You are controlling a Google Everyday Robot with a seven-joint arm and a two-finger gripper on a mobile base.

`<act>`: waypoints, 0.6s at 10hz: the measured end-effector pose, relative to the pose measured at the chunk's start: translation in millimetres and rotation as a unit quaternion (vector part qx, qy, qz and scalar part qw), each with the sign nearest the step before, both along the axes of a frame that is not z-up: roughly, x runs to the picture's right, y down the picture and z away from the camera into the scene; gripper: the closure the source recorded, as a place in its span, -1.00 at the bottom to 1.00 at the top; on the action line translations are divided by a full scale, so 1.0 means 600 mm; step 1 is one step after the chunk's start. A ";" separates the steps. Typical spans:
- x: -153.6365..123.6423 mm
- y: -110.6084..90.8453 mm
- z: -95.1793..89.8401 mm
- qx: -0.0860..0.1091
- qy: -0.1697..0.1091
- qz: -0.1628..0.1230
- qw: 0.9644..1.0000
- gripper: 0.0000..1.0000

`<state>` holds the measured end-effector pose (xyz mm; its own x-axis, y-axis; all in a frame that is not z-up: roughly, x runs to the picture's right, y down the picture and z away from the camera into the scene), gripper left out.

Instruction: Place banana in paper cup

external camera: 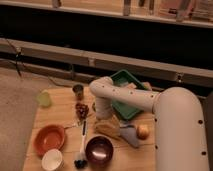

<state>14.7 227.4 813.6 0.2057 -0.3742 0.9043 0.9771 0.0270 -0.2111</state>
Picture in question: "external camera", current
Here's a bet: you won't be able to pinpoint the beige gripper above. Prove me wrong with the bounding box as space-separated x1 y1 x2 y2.
93 117 120 138

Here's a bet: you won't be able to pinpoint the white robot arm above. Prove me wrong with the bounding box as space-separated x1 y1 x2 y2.
89 76 210 171

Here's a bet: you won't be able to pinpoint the white paper cup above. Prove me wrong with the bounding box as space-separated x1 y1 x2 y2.
41 149 63 171

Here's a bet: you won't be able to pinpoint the light green plastic cup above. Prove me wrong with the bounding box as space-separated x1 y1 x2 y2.
37 91 51 107

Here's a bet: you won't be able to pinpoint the grey cloth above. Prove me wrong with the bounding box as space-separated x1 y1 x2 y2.
120 125 139 148

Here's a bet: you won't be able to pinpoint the dark purple bowl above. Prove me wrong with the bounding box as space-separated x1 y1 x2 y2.
85 136 114 166

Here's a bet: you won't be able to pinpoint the green pepper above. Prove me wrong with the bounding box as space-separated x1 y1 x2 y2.
92 102 96 112

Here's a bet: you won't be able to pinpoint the red yellow apple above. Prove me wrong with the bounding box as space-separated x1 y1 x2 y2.
137 125 150 140

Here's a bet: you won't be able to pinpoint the dark red grapes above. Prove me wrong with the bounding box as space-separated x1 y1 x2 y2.
75 103 89 120

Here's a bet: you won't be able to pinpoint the wooden board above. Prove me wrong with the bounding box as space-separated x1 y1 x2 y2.
23 88 155 171

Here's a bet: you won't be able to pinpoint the green plastic tray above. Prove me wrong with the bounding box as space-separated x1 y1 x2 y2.
110 69 147 121

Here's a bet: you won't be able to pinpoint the orange bowl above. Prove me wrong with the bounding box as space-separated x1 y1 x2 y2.
33 125 66 156

